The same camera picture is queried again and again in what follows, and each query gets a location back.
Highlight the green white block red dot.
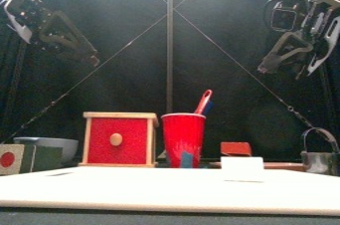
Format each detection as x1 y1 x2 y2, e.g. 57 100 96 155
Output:
0 143 64 176

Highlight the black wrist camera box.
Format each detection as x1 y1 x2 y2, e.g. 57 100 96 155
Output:
269 3 298 33

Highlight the thin diagonal brace wire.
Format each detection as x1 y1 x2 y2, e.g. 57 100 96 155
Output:
0 0 222 144
129 0 316 129

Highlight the red plastic cup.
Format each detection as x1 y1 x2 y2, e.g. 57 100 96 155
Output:
160 112 206 169

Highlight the brown tray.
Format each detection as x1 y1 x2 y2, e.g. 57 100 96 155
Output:
208 161 308 172

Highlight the blue plastic utensil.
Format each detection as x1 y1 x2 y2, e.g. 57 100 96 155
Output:
200 100 214 116

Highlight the metal pot with handle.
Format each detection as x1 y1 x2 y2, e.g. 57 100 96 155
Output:
300 126 340 177

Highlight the orange toy salmon piece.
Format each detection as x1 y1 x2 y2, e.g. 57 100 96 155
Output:
218 141 253 157

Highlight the red wooden box with knob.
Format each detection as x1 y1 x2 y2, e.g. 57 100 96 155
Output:
78 112 160 169

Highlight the white plastic cutting board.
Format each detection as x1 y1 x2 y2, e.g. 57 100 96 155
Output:
0 165 340 217

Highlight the white toy block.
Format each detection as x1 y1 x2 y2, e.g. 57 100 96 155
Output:
218 156 265 182

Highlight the grey vertical frame pole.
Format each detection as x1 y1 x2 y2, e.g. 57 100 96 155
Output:
165 0 174 114

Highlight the grey bowl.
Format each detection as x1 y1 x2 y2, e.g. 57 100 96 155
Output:
12 136 80 163

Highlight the blue tape piece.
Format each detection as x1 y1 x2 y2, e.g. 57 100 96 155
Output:
178 150 194 169

